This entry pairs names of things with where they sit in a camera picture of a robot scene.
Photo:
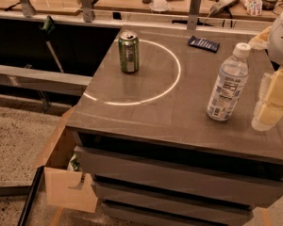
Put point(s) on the green soda can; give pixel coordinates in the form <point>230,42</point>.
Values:
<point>129,51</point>

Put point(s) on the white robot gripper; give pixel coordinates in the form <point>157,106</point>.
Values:
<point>282,40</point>

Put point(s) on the clear bottle blue label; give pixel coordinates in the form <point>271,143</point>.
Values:
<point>232,77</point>

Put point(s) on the blue snack wrapper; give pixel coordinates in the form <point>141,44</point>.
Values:
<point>204,44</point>

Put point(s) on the left metal bracket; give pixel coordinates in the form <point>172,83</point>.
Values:
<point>27,8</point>

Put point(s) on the metal bracket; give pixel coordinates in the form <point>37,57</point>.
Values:
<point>27,8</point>
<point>87,10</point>
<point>193,14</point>

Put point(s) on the right metal bracket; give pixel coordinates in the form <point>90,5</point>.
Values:
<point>193,14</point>

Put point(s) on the middle metal bracket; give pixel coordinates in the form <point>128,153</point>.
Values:
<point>87,10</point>

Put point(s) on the white power strip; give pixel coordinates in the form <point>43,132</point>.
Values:
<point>221,5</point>

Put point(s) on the black mesh cup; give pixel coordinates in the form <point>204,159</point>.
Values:
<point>268,4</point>

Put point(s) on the white bowl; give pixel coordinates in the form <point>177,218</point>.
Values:
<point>159,5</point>

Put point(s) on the colourful small carton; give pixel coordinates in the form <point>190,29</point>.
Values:
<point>253,8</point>

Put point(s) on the grey drawer cabinet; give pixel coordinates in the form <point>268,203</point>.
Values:
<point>154,154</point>

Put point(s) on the cardboard box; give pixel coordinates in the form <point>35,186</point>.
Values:
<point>65,188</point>

